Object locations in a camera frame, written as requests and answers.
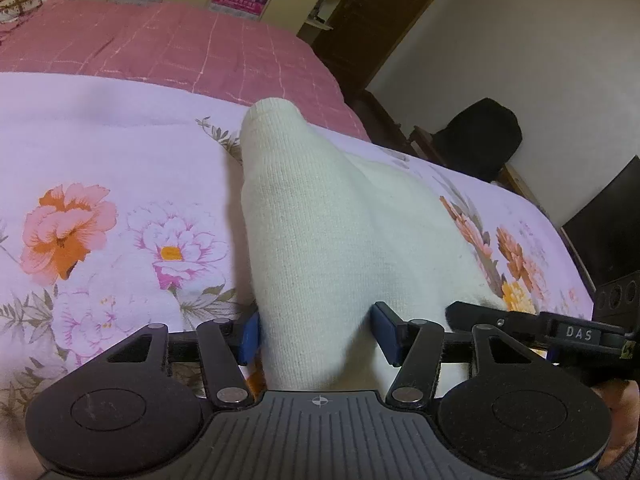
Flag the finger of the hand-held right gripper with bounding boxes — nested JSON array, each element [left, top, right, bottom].
[[444, 300, 551, 343]]

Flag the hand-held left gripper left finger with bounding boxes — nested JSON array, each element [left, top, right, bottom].
[[106, 310, 263, 412]]

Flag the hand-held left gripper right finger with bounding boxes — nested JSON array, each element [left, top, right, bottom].
[[371, 301, 532, 410]]

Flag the cream knit sweater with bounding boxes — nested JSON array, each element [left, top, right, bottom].
[[239, 96, 511, 392]]

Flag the pile of orange white clothes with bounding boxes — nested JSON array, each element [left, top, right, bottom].
[[0, 0, 83, 25]]

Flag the person's right hand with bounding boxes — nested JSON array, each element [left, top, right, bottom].
[[597, 379, 640, 480]]

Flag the dark cabinet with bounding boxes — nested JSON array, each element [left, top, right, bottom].
[[561, 154, 640, 292]]

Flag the black cloth covered chair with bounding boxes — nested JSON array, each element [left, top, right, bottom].
[[409, 98, 525, 185]]

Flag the lavender floral blanket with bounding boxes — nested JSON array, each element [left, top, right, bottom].
[[0, 72, 597, 461]]

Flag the pink checked bed sheet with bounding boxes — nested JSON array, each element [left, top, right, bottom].
[[0, 0, 373, 144]]

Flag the dark brown door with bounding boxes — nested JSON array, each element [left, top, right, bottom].
[[311, 0, 463, 98]]

